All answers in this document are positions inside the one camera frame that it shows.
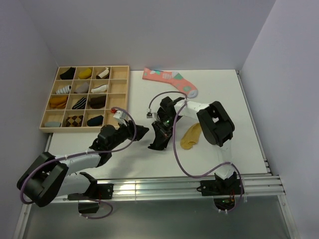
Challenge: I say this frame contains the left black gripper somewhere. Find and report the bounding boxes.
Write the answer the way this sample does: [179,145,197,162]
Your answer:
[108,119,149,151]

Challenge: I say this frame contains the rolled brown white sock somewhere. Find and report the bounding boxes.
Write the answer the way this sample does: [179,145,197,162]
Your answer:
[96,67,110,79]

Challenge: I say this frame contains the rolled dark brown sock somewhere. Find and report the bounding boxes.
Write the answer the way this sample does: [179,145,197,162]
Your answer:
[89,95,107,109]

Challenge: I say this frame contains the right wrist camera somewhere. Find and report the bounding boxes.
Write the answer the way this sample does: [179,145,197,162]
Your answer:
[146,111,157,119]

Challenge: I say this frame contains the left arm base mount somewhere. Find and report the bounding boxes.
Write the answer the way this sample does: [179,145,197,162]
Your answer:
[67,183,114,215]

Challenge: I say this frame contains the wooden compartment tray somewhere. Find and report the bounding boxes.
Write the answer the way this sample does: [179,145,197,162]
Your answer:
[39,66,130,133]

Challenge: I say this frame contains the rolled light blue sock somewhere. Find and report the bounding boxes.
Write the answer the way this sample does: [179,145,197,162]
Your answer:
[44,121,61,127]

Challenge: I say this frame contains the pink patterned sock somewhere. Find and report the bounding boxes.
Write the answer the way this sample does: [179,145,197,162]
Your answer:
[142,68,198,98]

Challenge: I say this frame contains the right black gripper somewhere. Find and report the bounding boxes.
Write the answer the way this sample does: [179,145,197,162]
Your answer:
[152,115,182,148]

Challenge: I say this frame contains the rolled orange sock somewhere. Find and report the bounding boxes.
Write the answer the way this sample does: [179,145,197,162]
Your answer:
[49,96,68,109]

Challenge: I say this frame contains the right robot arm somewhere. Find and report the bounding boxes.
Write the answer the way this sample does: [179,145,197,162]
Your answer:
[148,97,237,194]

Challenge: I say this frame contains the rolled grey sock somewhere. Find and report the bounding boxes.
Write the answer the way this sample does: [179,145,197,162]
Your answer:
[74,82,90,94]

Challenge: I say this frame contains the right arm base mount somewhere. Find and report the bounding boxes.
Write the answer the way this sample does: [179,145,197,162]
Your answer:
[196,172,245,212]

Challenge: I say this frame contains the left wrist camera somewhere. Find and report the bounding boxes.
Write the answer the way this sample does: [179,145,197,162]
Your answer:
[111,107,127,125]

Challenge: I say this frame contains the rolled mustard yellow sock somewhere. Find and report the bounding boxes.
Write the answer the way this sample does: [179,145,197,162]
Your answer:
[78,68,92,79]

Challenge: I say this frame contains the rolled navy sock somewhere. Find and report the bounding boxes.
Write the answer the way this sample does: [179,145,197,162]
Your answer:
[87,115,104,126]

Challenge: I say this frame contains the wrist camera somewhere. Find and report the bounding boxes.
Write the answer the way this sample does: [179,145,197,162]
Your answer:
[111,107,127,125]
[146,111,157,119]

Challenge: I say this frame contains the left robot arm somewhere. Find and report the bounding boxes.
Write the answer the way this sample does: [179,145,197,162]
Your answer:
[17,120,149,207]

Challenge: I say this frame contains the rolled black white striped sock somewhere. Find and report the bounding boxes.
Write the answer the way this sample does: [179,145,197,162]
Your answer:
[72,97,87,110]

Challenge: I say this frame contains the rolled brown argyle sock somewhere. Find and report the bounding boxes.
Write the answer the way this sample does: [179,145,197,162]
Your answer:
[65,115,83,127]

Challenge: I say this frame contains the tan yellow sock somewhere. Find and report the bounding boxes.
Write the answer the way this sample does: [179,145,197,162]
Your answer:
[180,123,202,150]

